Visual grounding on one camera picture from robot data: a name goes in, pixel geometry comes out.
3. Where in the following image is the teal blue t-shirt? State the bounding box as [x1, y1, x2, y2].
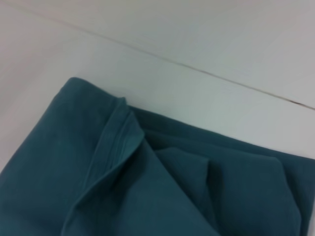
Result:
[0, 77, 315, 236]

